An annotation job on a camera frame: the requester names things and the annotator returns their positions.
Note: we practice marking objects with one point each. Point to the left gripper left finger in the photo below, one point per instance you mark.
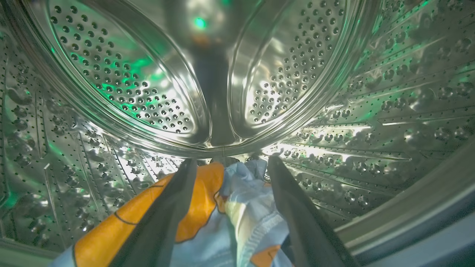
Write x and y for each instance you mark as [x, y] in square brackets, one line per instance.
[159, 233]

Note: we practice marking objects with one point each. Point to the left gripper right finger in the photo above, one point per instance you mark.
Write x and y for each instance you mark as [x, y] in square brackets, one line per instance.
[308, 237]

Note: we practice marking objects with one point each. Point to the blue garment large orange print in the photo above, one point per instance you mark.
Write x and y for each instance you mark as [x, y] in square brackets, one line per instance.
[200, 196]

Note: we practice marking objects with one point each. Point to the grey rubber door gasket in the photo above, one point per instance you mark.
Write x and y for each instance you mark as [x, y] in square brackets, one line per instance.
[445, 248]

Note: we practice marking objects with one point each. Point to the stainless steel washer drum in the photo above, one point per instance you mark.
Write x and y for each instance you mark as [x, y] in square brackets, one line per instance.
[111, 74]

